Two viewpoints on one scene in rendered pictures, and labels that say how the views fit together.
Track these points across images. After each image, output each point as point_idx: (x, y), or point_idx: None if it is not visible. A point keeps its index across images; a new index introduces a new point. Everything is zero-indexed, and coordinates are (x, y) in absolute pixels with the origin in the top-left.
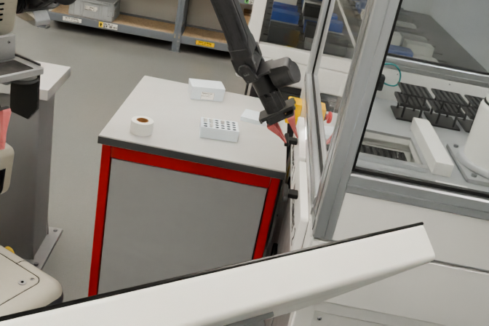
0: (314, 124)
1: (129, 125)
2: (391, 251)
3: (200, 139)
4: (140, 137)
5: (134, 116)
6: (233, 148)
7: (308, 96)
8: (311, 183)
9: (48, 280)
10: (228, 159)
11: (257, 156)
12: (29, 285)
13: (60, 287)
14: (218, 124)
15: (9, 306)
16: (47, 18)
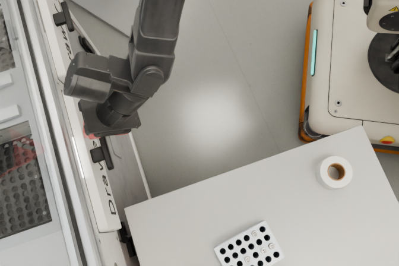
0: (53, 119)
1: (355, 179)
2: None
3: (258, 215)
4: (320, 155)
5: (351, 173)
6: (208, 221)
7: (92, 243)
8: None
9: (323, 118)
10: (198, 183)
11: (172, 225)
12: (331, 103)
13: (313, 126)
14: (250, 252)
15: (323, 76)
16: None
